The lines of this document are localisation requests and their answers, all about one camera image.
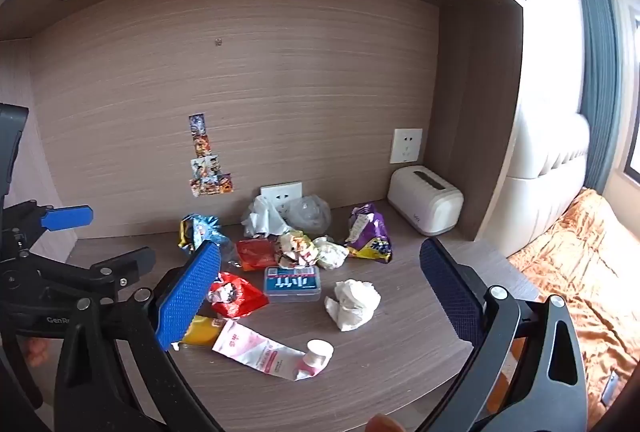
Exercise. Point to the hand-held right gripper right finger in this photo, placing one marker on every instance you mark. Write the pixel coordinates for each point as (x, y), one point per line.
(450, 297)

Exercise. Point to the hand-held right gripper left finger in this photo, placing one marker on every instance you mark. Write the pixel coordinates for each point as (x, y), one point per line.
(190, 292)

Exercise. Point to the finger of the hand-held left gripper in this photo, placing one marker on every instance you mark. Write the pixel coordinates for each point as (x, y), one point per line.
(115, 269)
(67, 217)

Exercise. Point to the white plastic bag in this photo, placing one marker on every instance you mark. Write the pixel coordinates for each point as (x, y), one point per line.
(352, 304)

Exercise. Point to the green-edged snack wrapper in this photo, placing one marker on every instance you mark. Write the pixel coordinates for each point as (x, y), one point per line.
(315, 252)

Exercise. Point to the person's right hand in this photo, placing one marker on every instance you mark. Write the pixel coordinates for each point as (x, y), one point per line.
(382, 423)

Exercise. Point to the yellow packet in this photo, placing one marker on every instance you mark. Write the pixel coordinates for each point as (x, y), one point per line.
(202, 331)

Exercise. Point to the red snack wrapper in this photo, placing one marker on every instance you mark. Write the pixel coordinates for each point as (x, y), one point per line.
(235, 294)

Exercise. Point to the blue snack wrapper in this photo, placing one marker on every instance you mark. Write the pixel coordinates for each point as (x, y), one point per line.
(200, 229)

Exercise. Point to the red orange packet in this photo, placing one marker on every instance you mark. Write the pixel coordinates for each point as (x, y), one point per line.
(255, 254)

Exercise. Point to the white tissue box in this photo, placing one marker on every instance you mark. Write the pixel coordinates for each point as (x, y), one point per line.
(425, 207)

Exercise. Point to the pink white squeezed tube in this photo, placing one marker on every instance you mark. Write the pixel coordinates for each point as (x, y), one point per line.
(265, 352)

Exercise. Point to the blue-label clear plastic box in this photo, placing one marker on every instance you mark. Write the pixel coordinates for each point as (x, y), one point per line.
(292, 284)

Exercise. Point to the purple snack bag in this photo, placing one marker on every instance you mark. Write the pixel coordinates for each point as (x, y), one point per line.
(370, 232)

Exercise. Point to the crumpled white plastic wrapper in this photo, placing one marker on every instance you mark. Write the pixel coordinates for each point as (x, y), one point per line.
(262, 218)

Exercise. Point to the cluster of cartoon stickers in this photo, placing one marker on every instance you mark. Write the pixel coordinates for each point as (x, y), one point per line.
(205, 167)

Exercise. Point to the cream padded headboard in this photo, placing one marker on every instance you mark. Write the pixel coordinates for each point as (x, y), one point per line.
(545, 192)

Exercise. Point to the bed with orange blanket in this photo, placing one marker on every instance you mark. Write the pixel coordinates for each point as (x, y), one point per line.
(590, 272)

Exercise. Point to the clear plastic bag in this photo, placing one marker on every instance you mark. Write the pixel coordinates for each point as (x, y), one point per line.
(310, 214)

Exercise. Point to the wooden desk hutch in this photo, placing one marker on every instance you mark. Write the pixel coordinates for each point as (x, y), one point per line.
(480, 112)

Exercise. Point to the dark-framed window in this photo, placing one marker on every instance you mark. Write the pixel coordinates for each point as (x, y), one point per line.
(634, 112)

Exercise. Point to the teal curtain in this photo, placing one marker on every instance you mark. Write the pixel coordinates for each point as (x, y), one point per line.
(597, 62)

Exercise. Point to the white wall socket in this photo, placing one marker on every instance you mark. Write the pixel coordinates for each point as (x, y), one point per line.
(281, 193)
(406, 145)

